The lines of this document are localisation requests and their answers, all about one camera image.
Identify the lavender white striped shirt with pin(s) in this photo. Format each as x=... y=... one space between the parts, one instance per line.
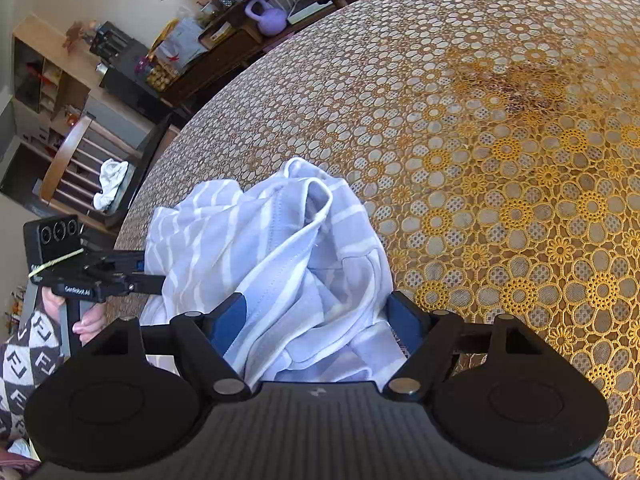
x=280 y=260

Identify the black cabinet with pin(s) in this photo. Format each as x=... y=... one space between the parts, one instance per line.
x=130 y=90

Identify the person's left forearm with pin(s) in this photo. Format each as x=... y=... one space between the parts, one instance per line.
x=30 y=360

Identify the purple kettlebell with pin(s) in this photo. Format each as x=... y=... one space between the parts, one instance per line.
x=270 y=22

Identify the white crumpled cloth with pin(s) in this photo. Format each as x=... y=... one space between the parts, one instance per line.
x=111 y=182

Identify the grey gift bag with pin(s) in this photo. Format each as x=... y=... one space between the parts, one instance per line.
x=182 y=42

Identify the pink flower vase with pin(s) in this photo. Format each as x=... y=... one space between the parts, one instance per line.
x=75 y=35

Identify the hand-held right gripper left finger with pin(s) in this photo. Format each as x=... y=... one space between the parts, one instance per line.
x=230 y=320

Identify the dark wooden tv cabinet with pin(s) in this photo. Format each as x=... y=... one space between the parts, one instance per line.
x=215 y=70

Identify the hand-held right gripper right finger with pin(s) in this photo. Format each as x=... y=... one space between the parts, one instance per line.
x=405 y=320

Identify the floral lace tablecloth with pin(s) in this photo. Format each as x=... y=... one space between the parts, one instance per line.
x=500 y=160

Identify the black coffee machine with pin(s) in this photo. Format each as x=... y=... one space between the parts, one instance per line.
x=110 y=45

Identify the jar of gold chocolates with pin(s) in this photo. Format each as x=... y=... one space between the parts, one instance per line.
x=162 y=77

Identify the yellow white box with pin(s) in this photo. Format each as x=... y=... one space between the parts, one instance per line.
x=217 y=35

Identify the person's left hand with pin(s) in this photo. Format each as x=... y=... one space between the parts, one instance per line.
x=92 y=322

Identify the white flat box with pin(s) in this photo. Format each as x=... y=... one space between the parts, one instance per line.
x=310 y=10

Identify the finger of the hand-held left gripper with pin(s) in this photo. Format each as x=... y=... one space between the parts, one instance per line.
x=127 y=265
x=145 y=285

